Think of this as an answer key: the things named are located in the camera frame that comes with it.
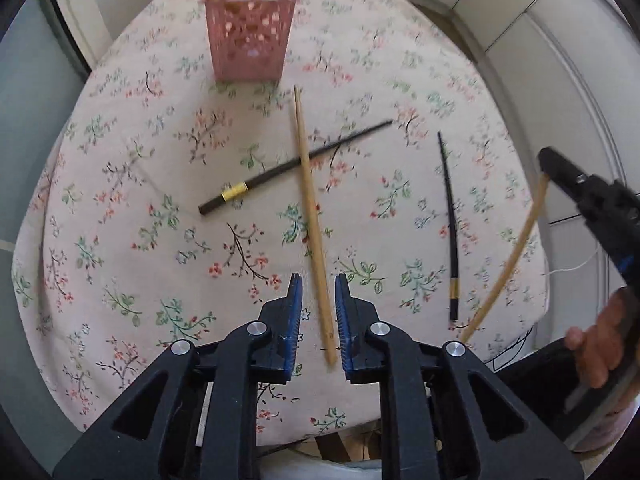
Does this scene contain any person's right hand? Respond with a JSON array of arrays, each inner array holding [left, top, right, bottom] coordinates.
[[566, 286, 632, 389]]

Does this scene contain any wooden chopstick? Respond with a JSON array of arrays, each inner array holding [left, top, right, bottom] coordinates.
[[457, 172, 551, 345], [293, 85, 338, 366]]

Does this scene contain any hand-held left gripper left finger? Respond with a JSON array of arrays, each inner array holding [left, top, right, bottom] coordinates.
[[52, 272, 305, 480]]

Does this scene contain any brown wooden frame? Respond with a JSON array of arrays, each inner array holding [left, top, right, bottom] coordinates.
[[315, 432, 386, 462]]

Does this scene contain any white cable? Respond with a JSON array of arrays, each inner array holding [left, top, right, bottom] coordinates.
[[547, 247, 603, 277]]

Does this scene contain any floral tablecloth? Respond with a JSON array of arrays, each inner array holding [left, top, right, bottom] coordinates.
[[11, 0, 551, 448]]

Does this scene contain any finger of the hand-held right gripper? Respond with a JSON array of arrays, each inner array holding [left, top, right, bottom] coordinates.
[[538, 146, 602, 207]]

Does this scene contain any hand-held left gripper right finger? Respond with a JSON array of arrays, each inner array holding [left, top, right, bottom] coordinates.
[[334, 272, 586, 480]]

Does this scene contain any black chopstick gold band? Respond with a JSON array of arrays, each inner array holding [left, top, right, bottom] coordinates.
[[437, 131, 461, 323], [198, 119, 394, 217]]

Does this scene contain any pink perforated utensil holder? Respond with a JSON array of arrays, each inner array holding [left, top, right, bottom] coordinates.
[[206, 0, 305, 83]]

